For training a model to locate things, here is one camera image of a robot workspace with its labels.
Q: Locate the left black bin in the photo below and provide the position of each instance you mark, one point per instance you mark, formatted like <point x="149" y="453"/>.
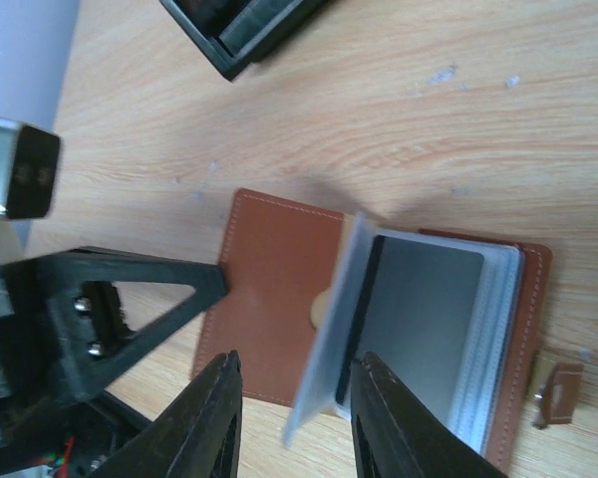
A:
<point x="233" y="35"/>

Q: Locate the brown leather card holder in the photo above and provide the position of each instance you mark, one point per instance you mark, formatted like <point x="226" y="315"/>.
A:
<point x="295" y="275"/>

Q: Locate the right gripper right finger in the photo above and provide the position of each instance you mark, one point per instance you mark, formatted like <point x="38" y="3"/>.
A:
<point x="395" y="435"/>

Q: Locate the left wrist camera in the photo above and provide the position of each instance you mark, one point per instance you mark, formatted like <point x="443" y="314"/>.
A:
<point x="29" y="160"/>

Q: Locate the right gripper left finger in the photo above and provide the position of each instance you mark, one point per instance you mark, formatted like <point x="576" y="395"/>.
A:
<point x="197" y="435"/>

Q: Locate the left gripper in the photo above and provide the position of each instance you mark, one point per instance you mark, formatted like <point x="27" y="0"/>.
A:
<point x="81" y="321"/>

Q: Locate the black vip card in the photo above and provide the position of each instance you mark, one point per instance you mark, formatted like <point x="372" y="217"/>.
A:
<point x="415" y="312"/>

